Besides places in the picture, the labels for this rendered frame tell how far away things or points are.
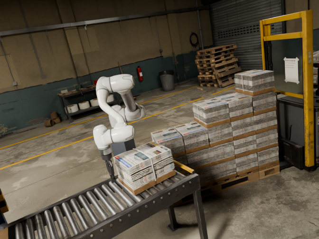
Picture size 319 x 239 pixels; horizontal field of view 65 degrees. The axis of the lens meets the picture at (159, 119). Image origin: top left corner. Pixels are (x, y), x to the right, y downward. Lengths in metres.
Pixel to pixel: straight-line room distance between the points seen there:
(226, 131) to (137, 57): 7.28
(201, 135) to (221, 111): 0.34
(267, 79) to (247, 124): 0.55
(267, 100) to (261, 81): 0.23
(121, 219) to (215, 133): 1.53
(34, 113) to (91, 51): 2.75
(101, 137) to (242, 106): 1.73
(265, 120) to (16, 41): 7.43
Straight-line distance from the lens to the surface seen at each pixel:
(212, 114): 2.78
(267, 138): 3.23
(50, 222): 1.99
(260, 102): 3.05
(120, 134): 1.73
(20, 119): 8.86
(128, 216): 1.78
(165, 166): 1.96
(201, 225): 2.24
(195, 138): 2.78
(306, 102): 3.20
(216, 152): 2.94
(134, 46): 9.76
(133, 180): 1.85
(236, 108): 2.91
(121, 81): 2.11
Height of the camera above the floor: 1.81
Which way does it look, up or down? 17 degrees down
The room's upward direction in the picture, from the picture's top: 11 degrees counter-clockwise
